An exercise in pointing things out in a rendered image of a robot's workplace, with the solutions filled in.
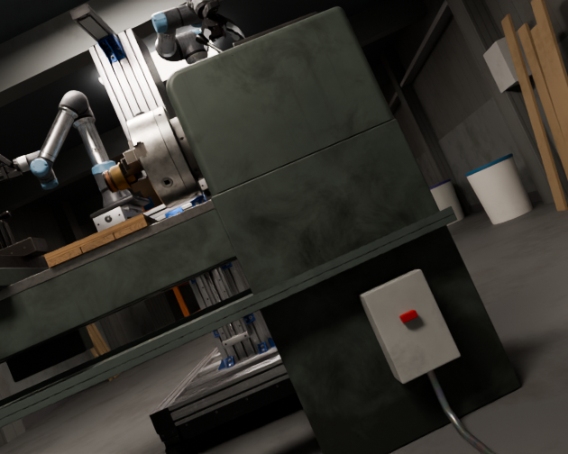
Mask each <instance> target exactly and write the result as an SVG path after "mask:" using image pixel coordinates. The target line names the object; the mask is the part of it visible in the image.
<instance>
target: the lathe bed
mask: <svg viewBox="0 0 568 454"><path fill-rule="evenodd" d="M235 260H237V257H236V256H235V253H234V250H233V247H232V245H231V243H230V241H229V239H228V237H227V235H226V233H225V230H224V227H223V225H222V223H221V221H220V219H219V216H218V214H217V212H216V209H215V207H214V205H213V202H212V200H209V201H206V202H204V203H202V204H199V205H197V206H194V207H192V208H190V209H187V210H186V211H184V212H181V213H178V214H175V215H173V216H171V217H169V218H167V219H165V220H162V221H160V222H156V223H155V224H153V225H150V226H148V227H146V228H143V229H141V230H139V231H137V232H134V233H131V234H129V235H127V236H124V237H122V238H121V239H118V240H116V241H112V242H110V243H108V244H106V245H104V246H102V247H99V248H97V249H95V250H91V251H89V252H87V253H85V254H83V255H80V256H78V257H76V258H73V259H71V260H68V261H66V262H64V263H61V264H59V265H58V266H55V267H53V268H49V269H47V270H45V271H42V272H41V273H39V274H36V275H34V276H32V277H28V278H26V279H24V280H22V281H20V282H17V283H15V284H13V285H10V286H8V287H5V288H3V289H1V290H0V364H2V363H5V362H6V361H8V360H10V359H14V358H16V357H18V356H21V355H22V354H24V353H26V352H29V351H31V350H34V349H37V348H39V347H40V346H42V345H45V344H47V343H49V342H52V341H54V340H56V339H59V338H61V337H63V336H65V335H68V334H70V333H72V332H74V331H77V330H79V329H81V328H84V327H86V326H88V325H89V324H92V323H94V322H97V321H100V320H102V319H104V318H106V317H108V316H110V315H112V314H114V313H118V312H120V311H122V310H124V309H126V308H128V307H131V306H133V305H135V304H138V303H140V302H142V301H144V300H147V299H149V298H151V297H153V296H155V295H158V294H160V293H163V292H165V291H167V290H169V289H171V288H173V287H175V286H179V285H181V284H183V283H185V282H188V281H189V280H191V279H194V278H196V277H199V276H202V275H204V274H205V273H207V272H210V271H212V270H214V269H216V268H220V267H222V266H223V265H226V264H228V263H230V262H232V261H235Z"/></svg>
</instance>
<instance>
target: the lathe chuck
mask: <svg viewBox="0 0 568 454"><path fill-rule="evenodd" d="M126 124H127V129H128V132H129V135H130V138H131V141H132V143H133V146H134V147H135V146H137V145H138V144H137V143H139V142H141V143H144V145H145V148H146V150H147V151H148V154H146V155H147V157H143V156H140V157H139V160H140V162H141V164H142V167H143V169H144V171H145V173H146V175H147V177H148V179H149V180H150V182H151V185H152V187H153V188H154V190H155V192H156V194H157V195H158V197H159V199H160V200H161V201H162V202H163V204H164V205H165V206H166V207H167V208H169V209H170V208H172V207H174V206H177V205H179V204H183V203H185V202H186V201H189V200H191V199H193V197H192V196H191V194H190V193H189V191H188V189H187V188H186V186H185V184H184V182H183V180H182V178H181V176H180V174H179V172H178V170H177V168H176V166H175V164H174V161H173V159H172V157H171V156H170V154H169V150H168V148H167V146H166V144H165V141H164V140H163V138H162V135H161V133H160V129H159V126H158V124H157V122H156V120H155V117H154V114H153V110H152V111H149V112H148V113H144V114H141V115H139V116H136V117H134V118H132V119H130V120H128V121H127V123H126ZM165 177H169V178H171V179H172V185H171V186H168V187H165V186H163V185H162V183H161V181H162V179H163V178H165Z"/></svg>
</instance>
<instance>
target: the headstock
mask: <svg viewBox="0 0 568 454"><path fill-rule="evenodd" d="M166 91H167V95H168V97H169V100H170V102H171V105H172V107H173V109H174V111H175V114H176V116H177V117H178V119H179V123H180V125H181V128H182V130H183V132H184V133H185V136H186V138H187V140H188V144H189V146H190V148H191V150H192V152H193V154H194V156H195V159H196V161H197V164H198V166H199V168H200V170H201V173H202V175H203V177H204V180H205V181H206V184H207V187H208V189H209V191H210V193H211V196H213V195H217V194H219V193H221V192H224V191H225V190H227V189H230V188H232V187H234V186H238V185H240V184H242V183H244V182H246V181H249V180H251V179H253V178H256V177H258V176H261V175H263V174H265V173H268V172H270V171H272V170H274V169H276V168H280V167H282V166H284V165H287V164H289V163H290V162H293V161H295V160H297V159H301V158H303V157H305V156H307V155H309V154H312V153H314V152H316V151H319V150H321V149H324V148H326V147H328V146H331V145H333V144H336V143H337V142H339V141H343V140H345V139H348V138H350V137H352V136H354V135H356V134H358V133H361V132H364V131H367V130H369V129H370V128H373V127H375V126H377V125H380V124H382V123H385V122H387V121H389V120H392V119H394V116H393V114H392V112H391V110H390V109H389V105H388V103H387V101H386V99H385V97H384V95H383V93H382V91H381V89H380V86H379V84H378V82H377V79H376V77H375V76H374V74H373V72H372V70H371V66H370V64H369V62H368V60H367V59H366V57H365V55H364V52H363V50H362V47H361V45H360V43H359V42H358V39H357V37H356V35H355V33H354V31H353V28H352V26H351V24H350V22H349V20H348V18H347V16H346V14H345V11H344V9H343V8H341V7H339V6H337V7H333V8H331V9H328V10H326V11H323V12H322V13H319V14H315V15H313V16H310V17H308V18H306V19H304V20H301V21H299V22H296V23H292V24H291V25H288V26H286V27H283V28H281V29H278V30H276V31H274V32H270V33H268V34H265V35H263V36H261V37H259V38H256V39H254V40H251V41H247V42H245V43H243V44H241V45H238V46H235V47H233V48H231V49H229V50H225V51H222V52H220V53H217V54H215V55H213V56H211V57H208V58H206V59H202V60H200V61H198V62H195V63H193V64H190V65H188V66H185V67H184V68H180V69H178V70H176V71H174V72H173V73H172V74H171V75H170V76H169V78H168V80H167V84H166Z"/></svg>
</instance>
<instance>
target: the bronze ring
mask: <svg viewBox="0 0 568 454"><path fill-rule="evenodd" d="M120 164H122V163H121V162H118V164H117V165H115V166H113V167H110V170H106V171H105V172H103V178H104V181H105V183H106V185H107V187H108V189H109V190H110V191H111V192H112V193H114V192H117V191H119V189H120V190H121V191H123V190H125V189H127V188H132V187H131V183H133V182H135V181H138V177H137V174H134V175H131V176H129V177H124V176H123V175H122V172H121V170H120V168H119V166H118V165H120Z"/></svg>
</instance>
